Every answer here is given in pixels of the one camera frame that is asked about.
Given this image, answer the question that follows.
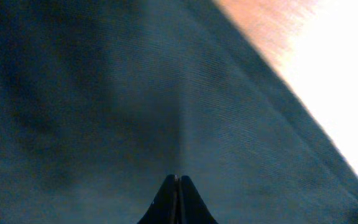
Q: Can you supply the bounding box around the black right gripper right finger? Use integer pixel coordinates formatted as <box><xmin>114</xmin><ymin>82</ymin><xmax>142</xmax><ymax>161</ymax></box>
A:
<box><xmin>178</xmin><ymin>175</ymin><xmax>218</xmax><ymax>224</ymax></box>

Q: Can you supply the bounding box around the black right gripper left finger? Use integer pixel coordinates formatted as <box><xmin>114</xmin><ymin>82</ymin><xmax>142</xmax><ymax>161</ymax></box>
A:
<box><xmin>137</xmin><ymin>175</ymin><xmax>178</xmax><ymax>224</ymax></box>

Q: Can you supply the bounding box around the black polo shirt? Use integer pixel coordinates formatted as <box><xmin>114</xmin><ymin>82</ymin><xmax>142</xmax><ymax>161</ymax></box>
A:
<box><xmin>0</xmin><ymin>1</ymin><xmax>358</xmax><ymax>223</ymax></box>

